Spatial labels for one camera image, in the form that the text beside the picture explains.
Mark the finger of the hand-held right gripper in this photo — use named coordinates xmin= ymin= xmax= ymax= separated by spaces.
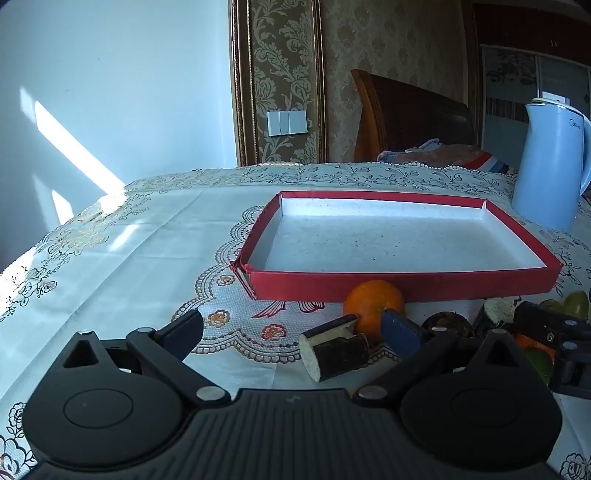
xmin=513 ymin=301 xmax=591 ymax=354

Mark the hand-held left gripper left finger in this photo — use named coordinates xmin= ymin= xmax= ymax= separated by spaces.
xmin=62 ymin=308 xmax=232 ymax=409

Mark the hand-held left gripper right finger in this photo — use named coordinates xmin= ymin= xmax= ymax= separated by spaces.
xmin=353 ymin=308 xmax=529 ymax=409

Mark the green cucumber piece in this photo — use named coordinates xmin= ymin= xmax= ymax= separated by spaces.
xmin=524 ymin=348 xmax=555 ymax=386

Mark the green tomato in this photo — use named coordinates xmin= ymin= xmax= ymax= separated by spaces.
xmin=561 ymin=291 xmax=591 ymax=320

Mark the orange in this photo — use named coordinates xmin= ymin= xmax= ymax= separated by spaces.
xmin=342 ymin=280 xmax=406 ymax=344
xmin=515 ymin=333 xmax=557 ymax=358

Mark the dark mangosteen half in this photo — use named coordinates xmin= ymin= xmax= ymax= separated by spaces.
xmin=421 ymin=311 xmax=474 ymax=340

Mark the shallow red cardboard box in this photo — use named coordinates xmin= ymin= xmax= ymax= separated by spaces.
xmin=229 ymin=191 xmax=564 ymax=302

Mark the light blue electric kettle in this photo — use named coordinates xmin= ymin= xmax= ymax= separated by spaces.
xmin=512 ymin=97 xmax=591 ymax=232

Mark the striped beige pillow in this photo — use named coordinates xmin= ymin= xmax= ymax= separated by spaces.
xmin=376 ymin=138 xmax=518 ymax=175

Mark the patterned sliding wardrobe door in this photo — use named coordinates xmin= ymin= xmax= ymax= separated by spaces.
xmin=480 ymin=44 xmax=591 ymax=176

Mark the brown wooden headboard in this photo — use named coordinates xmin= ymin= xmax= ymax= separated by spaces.
xmin=351 ymin=69 xmax=476 ymax=162

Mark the white wall light switch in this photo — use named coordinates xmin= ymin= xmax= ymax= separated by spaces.
xmin=267 ymin=110 xmax=309 ymax=137

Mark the gold wall moulding frame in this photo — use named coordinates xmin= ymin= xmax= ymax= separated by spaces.
xmin=229 ymin=0 xmax=328 ymax=167

